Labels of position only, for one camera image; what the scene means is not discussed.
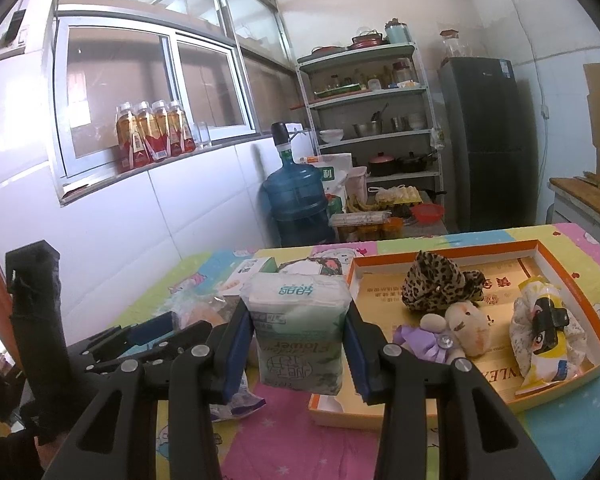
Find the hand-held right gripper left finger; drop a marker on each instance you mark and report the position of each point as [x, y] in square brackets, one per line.
[235, 355]

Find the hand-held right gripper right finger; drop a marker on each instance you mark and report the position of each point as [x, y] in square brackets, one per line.
[355, 360]

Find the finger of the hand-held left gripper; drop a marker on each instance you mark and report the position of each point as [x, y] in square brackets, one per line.
[180, 337]
[150, 330]

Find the green floral tissue pack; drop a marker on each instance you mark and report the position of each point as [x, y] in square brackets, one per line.
[295, 330]

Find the orange rimmed cardboard box tray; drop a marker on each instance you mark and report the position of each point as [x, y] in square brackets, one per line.
[380, 290]

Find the leopard print hair bow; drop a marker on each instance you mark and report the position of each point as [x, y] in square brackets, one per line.
[430, 280]

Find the plush bear with purple dress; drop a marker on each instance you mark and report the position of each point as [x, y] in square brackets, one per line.
[467, 330]

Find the white green carton box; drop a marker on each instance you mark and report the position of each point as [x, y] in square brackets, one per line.
[250, 272]

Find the colourful cartoon printed blanket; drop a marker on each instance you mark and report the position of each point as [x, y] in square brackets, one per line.
[290, 440]

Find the red paper sheet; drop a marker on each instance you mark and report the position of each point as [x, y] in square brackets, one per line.
[75, 189]

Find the clear box of noodles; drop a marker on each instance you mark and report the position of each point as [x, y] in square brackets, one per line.
[360, 220]

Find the bunch of bananas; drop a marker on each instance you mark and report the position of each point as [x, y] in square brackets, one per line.
[360, 205]

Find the red plastic basket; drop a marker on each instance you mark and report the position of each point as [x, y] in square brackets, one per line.
[427, 212]

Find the blue water jug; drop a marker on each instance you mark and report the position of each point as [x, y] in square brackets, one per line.
[295, 200]

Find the yellowish bag of food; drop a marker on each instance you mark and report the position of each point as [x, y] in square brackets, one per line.
[395, 195]

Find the white plastic bin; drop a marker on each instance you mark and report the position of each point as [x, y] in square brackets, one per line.
[356, 182]

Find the white green rice sack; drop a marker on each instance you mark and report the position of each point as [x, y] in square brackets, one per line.
[335, 172]

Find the amber tea bottle red label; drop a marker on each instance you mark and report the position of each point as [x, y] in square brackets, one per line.
[167, 130]
[132, 135]
[151, 132]
[184, 127]

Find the red clay pot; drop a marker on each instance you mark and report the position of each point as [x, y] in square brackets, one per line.
[382, 165]

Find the clear drinking glass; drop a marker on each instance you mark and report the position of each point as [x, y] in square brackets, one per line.
[203, 135]

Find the black wok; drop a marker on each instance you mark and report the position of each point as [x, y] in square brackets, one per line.
[415, 162]

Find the black water pump dispenser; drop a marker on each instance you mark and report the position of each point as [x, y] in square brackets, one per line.
[281, 135]

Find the white bowl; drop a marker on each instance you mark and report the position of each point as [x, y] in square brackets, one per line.
[332, 136]

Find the steel pot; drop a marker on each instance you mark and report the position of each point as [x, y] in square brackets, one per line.
[366, 128]

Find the aluminium sliding window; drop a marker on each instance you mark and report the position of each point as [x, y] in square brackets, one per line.
[110, 90]

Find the dark grey fridge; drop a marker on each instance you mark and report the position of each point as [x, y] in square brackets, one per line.
[485, 150]

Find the grey kitchen counter cabinet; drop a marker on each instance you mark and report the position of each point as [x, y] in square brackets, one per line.
[562, 215]

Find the white metal shelf rack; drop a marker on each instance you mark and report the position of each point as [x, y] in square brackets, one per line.
[427, 110]

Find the green tray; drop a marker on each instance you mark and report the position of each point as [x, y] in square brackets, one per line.
[336, 92]

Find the wooden cutting board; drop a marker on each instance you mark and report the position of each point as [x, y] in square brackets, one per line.
[590, 202]

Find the kitchen knife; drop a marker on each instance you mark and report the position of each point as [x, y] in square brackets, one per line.
[592, 180]

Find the red pan stack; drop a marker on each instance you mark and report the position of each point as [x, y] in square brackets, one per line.
[367, 40]

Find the glass jar with red lid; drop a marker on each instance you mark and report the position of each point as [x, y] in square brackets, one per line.
[455, 47]

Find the teal canister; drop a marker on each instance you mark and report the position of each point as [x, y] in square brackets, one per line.
[397, 32]

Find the white wall socket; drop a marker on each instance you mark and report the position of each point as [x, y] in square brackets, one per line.
[545, 112]

